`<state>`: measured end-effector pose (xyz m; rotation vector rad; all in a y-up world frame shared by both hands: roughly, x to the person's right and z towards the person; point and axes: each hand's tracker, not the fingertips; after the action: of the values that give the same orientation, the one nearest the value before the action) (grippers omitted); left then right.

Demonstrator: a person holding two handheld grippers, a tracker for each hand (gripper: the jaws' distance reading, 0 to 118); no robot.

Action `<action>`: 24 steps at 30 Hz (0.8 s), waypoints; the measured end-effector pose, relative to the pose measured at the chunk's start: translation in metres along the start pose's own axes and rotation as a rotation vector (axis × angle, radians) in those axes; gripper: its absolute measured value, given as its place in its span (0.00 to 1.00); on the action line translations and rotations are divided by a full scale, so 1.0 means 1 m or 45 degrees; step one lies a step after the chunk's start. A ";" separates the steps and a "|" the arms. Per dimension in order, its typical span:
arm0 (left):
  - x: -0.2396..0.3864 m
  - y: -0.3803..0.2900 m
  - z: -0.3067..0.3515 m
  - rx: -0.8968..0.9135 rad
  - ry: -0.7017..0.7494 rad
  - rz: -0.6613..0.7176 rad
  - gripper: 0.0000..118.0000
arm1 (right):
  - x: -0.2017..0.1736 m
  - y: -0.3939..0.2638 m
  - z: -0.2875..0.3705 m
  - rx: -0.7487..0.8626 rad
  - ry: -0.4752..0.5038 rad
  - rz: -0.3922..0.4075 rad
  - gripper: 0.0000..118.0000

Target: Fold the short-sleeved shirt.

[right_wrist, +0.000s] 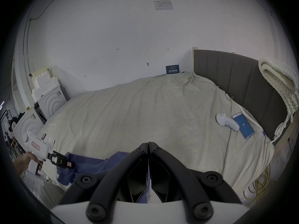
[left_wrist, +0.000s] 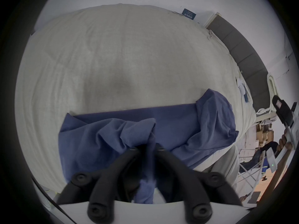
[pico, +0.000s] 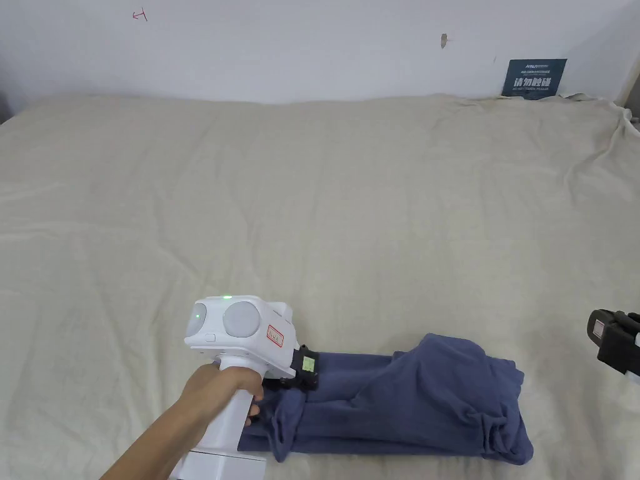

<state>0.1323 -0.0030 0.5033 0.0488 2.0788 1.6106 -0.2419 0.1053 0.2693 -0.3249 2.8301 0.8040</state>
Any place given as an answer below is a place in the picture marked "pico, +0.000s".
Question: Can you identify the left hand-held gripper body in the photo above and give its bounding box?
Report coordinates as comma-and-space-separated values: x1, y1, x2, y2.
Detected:
169, 294, 301, 480

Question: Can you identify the dark blue garment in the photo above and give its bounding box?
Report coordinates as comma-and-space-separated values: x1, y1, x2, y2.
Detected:
236, 332, 535, 466

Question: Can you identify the person's left forearm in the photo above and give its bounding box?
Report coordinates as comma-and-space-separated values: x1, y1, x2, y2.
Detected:
97, 397, 202, 480

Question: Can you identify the person's left hand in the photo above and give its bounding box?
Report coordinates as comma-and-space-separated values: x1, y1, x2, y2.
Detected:
177, 362, 264, 451

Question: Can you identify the bed with beige sheet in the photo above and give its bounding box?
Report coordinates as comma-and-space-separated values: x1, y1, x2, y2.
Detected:
0, 92, 640, 480

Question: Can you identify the dark blue sign card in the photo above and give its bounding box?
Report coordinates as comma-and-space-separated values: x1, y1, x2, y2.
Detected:
500, 58, 568, 98

